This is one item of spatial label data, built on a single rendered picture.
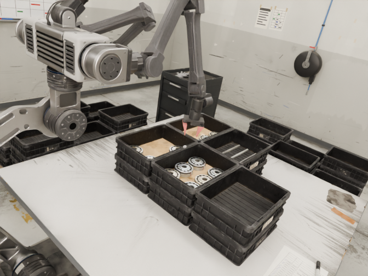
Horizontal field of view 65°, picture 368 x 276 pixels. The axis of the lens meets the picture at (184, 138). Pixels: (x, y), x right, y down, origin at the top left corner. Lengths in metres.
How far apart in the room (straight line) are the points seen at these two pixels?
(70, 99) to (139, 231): 0.67
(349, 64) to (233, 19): 1.92
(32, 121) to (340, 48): 3.96
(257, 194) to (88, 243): 0.86
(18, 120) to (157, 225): 0.77
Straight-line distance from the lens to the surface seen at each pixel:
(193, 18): 1.37
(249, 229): 1.23
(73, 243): 1.38
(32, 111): 1.35
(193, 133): 2.08
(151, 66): 1.13
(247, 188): 1.63
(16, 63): 4.31
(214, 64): 5.36
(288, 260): 1.52
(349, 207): 2.09
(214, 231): 1.34
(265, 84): 4.91
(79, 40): 1.05
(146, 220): 1.48
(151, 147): 1.81
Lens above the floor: 1.71
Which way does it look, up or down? 26 degrees down
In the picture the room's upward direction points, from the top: 10 degrees clockwise
